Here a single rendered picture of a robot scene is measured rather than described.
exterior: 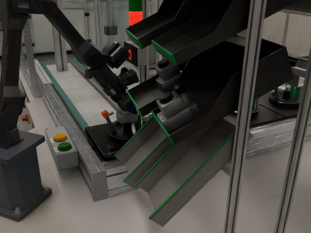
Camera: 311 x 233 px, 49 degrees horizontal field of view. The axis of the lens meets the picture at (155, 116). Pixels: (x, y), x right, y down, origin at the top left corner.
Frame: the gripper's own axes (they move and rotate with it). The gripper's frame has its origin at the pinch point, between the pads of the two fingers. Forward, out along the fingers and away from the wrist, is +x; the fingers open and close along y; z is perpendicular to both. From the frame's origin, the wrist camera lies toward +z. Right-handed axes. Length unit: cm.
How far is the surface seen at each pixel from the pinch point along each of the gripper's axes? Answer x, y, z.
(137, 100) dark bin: -13.2, -24.2, 0.9
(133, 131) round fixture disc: 7.9, -2.5, -4.8
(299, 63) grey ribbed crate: 130, 90, 133
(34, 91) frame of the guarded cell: 3, 81, -29
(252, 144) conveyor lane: 38.2, -16.6, 24.4
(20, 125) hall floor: 74, 241, -83
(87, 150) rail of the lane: 0.7, -3.7, -20.1
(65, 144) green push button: -3.7, 1.0, -24.1
